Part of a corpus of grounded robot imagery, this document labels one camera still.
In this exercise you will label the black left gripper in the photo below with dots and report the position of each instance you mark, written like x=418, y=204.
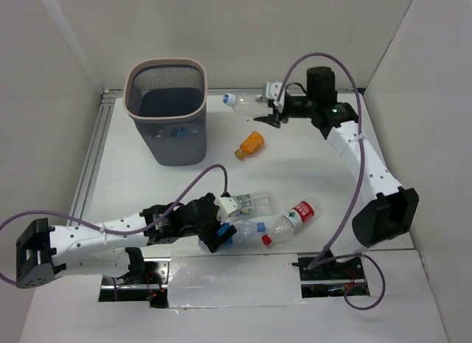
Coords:
x=212, y=232

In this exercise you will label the clear bottle green white label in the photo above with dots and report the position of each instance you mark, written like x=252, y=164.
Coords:
x=253, y=205

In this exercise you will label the clear bottle light blue label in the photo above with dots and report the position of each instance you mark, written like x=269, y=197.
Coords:
x=246, y=235

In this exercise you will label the orange juice bottle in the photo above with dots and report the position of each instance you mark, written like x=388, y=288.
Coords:
x=250, y=145

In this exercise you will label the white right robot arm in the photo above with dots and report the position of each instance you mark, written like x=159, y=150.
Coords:
x=381, y=207

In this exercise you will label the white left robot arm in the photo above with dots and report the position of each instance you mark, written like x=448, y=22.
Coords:
x=45, y=253

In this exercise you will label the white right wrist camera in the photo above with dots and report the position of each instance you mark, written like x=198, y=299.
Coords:
x=273, y=91

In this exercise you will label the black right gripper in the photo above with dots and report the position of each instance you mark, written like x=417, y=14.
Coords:
x=273, y=119

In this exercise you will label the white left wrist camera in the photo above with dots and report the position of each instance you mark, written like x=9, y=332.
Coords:
x=228, y=207

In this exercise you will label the aluminium frame rail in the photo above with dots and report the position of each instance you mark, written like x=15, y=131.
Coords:
x=89, y=173

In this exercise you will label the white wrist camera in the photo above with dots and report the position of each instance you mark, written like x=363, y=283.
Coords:
x=273, y=91
x=228, y=207

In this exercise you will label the clear bottle red label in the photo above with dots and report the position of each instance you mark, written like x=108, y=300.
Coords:
x=291, y=222

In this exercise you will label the clear bottle white cap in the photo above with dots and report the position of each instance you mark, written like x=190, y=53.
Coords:
x=247, y=105

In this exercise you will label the grey mesh waste bin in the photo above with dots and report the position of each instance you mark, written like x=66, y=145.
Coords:
x=167, y=101

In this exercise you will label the clear bottle dark blue label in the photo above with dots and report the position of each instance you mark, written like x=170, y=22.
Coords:
x=179, y=131

